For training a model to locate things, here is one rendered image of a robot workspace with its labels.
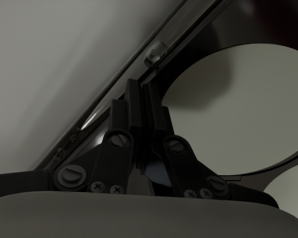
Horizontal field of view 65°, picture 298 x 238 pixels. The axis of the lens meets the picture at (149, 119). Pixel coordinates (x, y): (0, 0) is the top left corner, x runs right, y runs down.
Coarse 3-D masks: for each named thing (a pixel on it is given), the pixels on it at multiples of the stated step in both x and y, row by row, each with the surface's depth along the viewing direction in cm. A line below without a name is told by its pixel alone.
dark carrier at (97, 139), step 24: (240, 0) 10; (264, 0) 10; (288, 0) 10; (216, 24) 11; (240, 24) 11; (264, 24) 11; (288, 24) 11; (192, 48) 12; (216, 48) 12; (168, 72) 13; (96, 144) 16; (288, 168) 17; (144, 192) 20
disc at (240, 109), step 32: (224, 64) 12; (256, 64) 12; (288, 64) 12; (192, 96) 13; (224, 96) 13; (256, 96) 13; (288, 96) 13; (192, 128) 15; (224, 128) 15; (256, 128) 15; (288, 128) 15; (224, 160) 17; (256, 160) 17
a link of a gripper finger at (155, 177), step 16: (144, 96) 12; (144, 112) 11; (160, 112) 11; (160, 128) 10; (144, 144) 10; (160, 144) 10; (144, 160) 11; (160, 160) 10; (160, 176) 10; (208, 176) 9; (224, 192) 9
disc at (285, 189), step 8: (296, 168) 17; (280, 176) 18; (288, 176) 17; (296, 176) 17; (272, 184) 18; (280, 184) 18; (288, 184) 18; (296, 184) 18; (272, 192) 19; (280, 192) 19; (288, 192) 19; (296, 192) 19; (280, 200) 19; (288, 200) 19; (296, 200) 19; (280, 208) 20; (288, 208) 20; (296, 208) 20; (296, 216) 21
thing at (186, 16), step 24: (192, 0) 10; (216, 0) 10; (168, 24) 11; (192, 24) 11; (144, 48) 12; (168, 48) 12; (120, 72) 13; (144, 72) 12; (96, 96) 14; (120, 96) 14; (96, 120) 15; (72, 144) 16; (48, 168) 18
